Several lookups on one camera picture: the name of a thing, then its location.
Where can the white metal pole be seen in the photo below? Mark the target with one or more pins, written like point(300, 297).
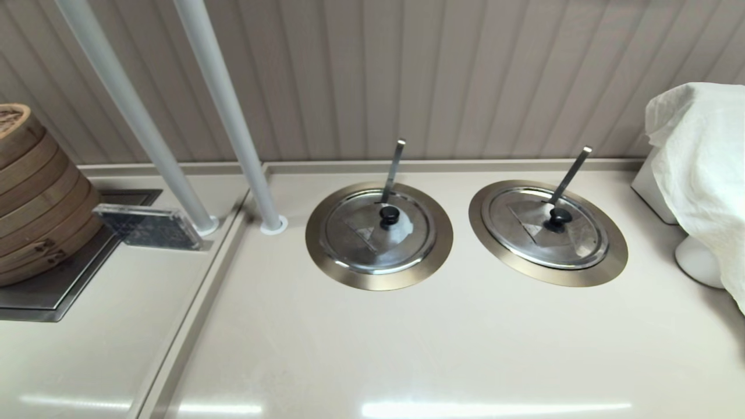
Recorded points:
point(224, 99)
point(129, 99)

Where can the white cloth cover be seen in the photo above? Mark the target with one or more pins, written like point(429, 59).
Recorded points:
point(704, 163)

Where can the steel lid with black knob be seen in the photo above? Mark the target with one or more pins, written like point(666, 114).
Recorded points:
point(355, 233)
point(524, 233)

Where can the white appliance body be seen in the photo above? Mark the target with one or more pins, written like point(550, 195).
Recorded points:
point(646, 192)

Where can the stacked bamboo steamer baskets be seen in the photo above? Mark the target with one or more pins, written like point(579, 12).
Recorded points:
point(41, 203)

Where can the white round appliance foot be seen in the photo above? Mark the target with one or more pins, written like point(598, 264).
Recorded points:
point(695, 262)

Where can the clear acrylic sign block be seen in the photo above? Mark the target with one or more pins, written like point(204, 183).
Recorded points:
point(151, 228)

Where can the recessed steel steamer tray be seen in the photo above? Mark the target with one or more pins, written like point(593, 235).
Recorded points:
point(58, 285)

